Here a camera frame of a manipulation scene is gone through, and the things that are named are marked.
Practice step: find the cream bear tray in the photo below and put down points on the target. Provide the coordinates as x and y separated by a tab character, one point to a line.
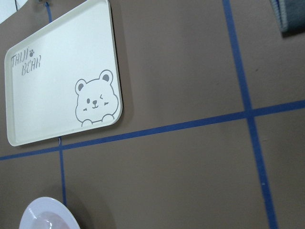
64	78

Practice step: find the white plate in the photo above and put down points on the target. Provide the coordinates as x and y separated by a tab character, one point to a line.
47	213

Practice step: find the grey folded cloth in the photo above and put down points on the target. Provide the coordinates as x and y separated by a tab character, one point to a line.
290	15

